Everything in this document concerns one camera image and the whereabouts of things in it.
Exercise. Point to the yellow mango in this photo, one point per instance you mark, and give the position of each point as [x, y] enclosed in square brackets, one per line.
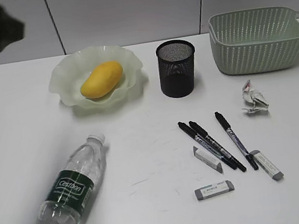
[102, 80]

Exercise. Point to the grey white eraser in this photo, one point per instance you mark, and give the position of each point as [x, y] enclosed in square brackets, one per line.
[214, 190]
[267, 165]
[208, 158]

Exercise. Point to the black mesh pen holder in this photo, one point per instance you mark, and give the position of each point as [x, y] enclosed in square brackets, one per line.
[176, 68]

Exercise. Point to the black marker pen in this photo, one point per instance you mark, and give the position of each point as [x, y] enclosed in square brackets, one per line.
[227, 127]
[194, 135]
[204, 134]

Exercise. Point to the green plastic woven basket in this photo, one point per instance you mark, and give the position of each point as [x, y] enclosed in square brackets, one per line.
[255, 40]

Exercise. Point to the clear water bottle green label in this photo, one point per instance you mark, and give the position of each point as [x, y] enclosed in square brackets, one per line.
[75, 184]

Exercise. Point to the waste paper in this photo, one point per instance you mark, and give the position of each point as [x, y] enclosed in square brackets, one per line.
[255, 101]

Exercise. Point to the green frosted wavy plate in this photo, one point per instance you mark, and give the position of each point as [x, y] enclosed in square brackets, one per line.
[69, 75]

